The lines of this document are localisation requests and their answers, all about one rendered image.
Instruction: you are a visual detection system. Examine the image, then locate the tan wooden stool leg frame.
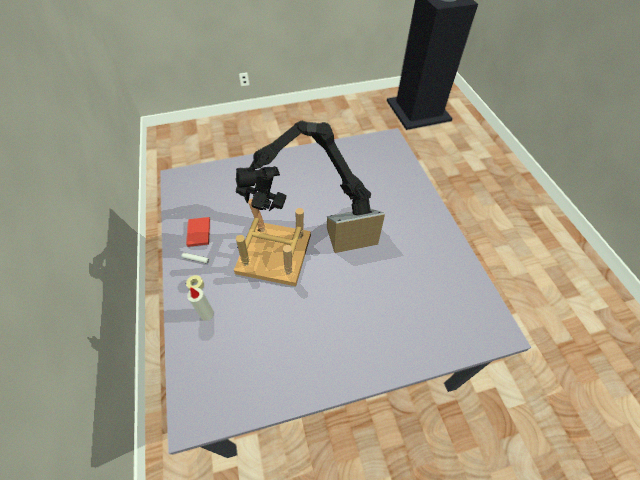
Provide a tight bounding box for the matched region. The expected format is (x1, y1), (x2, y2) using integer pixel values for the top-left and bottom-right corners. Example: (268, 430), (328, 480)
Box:
(236, 199), (304, 275)

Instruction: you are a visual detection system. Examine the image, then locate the red flat rectangular block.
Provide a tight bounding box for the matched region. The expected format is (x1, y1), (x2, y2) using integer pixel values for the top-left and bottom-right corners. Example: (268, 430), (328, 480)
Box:
(186, 217), (210, 247)

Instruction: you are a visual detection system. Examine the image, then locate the tan wooden stool seat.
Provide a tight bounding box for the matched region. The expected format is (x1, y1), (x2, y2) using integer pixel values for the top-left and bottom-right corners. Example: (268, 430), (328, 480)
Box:
(234, 223), (311, 286)

